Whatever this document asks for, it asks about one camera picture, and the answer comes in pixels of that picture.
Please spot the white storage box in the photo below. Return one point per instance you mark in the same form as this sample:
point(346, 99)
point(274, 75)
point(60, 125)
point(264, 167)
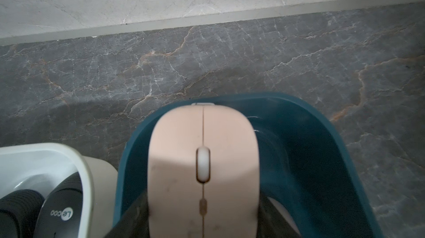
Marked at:
point(42, 167)

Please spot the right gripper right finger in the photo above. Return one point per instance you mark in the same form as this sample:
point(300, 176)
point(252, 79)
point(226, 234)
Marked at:
point(271, 224)

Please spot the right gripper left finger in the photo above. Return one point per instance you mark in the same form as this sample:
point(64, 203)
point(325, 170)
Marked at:
point(135, 222)

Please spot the right teal storage box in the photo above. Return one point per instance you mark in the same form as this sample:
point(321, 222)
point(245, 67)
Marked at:
point(304, 165)

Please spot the black mouse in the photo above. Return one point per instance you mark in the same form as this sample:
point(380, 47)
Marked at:
point(61, 212)
point(19, 213)

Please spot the pink mouse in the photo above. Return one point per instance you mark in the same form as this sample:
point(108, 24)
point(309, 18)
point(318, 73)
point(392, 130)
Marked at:
point(203, 177)
point(286, 215)

